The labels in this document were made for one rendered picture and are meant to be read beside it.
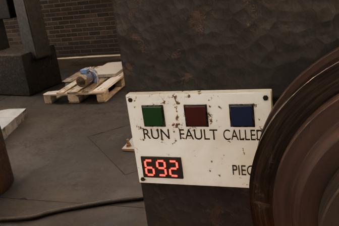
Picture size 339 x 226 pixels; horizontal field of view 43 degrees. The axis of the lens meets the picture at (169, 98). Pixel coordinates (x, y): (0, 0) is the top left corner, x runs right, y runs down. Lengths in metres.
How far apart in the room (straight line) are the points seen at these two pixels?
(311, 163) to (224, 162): 0.24
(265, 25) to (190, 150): 0.26
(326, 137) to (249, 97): 0.19
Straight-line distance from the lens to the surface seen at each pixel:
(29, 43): 5.87
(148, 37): 0.77
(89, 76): 5.23
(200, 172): 0.81
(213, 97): 0.74
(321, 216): 0.57
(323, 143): 0.58
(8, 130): 4.64
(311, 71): 0.64
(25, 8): 5.78
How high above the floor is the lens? 1.47
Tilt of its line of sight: 18 degrees down
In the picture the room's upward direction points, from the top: 7 degrees counter-clockwise
